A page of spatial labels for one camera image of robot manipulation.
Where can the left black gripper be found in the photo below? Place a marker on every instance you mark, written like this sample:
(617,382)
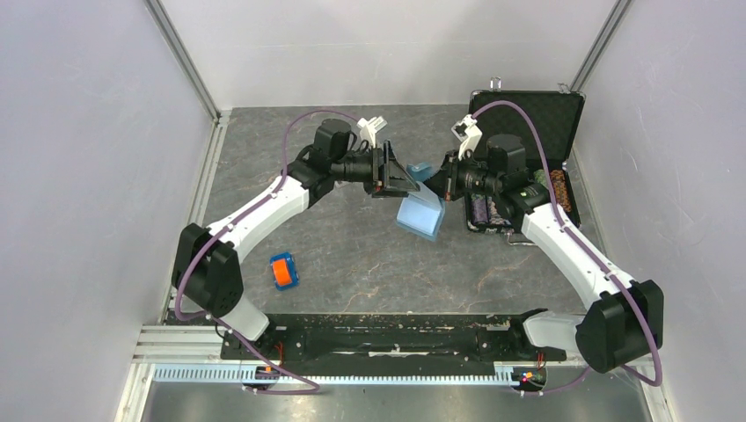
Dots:
(390,174)

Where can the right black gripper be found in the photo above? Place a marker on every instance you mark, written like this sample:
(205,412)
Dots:
(446,181)

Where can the blue card holder wallet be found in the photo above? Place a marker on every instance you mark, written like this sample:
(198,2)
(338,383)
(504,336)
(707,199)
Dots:
(422,212)

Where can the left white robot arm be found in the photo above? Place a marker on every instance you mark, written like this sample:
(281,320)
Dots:
(207,266)

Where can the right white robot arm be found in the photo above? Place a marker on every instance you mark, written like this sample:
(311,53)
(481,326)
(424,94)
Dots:
(624,317)

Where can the black poker chip case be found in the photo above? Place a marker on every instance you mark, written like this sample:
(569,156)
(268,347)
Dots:
(555,115)

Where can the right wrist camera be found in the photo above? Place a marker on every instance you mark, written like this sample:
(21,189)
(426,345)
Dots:
(468,134)

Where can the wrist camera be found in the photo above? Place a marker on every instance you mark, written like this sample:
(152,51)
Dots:
(369,128)
(468,134)

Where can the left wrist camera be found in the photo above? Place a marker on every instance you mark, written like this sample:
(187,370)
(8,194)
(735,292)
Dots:
(369,128)

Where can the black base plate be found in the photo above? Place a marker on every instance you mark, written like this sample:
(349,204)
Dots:
(398,344)

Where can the white slotted cable duct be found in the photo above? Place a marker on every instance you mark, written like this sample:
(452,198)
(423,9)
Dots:
(257,375)

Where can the right aluminium frame post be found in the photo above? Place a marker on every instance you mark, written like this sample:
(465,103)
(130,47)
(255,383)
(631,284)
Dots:
(613,21)

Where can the aluminium frame post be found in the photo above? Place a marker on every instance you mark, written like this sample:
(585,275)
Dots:
(613,21)
(179,50)

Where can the left aluminium frame post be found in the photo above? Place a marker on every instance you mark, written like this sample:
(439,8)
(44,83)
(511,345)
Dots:
(179,50)

